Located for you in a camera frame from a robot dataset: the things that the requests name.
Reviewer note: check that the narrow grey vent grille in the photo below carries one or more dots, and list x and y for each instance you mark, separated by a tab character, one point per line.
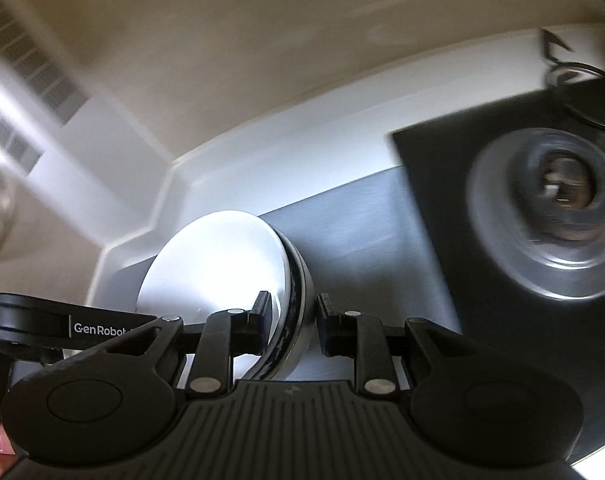
32	65

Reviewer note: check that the white bowl with dark pattern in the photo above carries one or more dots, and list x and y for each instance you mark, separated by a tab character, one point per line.
217	260

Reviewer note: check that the black glass gas stove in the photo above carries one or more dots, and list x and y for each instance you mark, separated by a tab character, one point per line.
432	170

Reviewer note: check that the grey drying mat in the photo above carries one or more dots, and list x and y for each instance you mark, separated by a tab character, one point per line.
362	240

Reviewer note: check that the large grey vent grille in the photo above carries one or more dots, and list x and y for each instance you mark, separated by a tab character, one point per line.
12	145

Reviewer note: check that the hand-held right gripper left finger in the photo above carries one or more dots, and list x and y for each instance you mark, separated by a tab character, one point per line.
260	317

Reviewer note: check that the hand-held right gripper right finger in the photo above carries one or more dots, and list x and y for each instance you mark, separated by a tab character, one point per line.
326	325

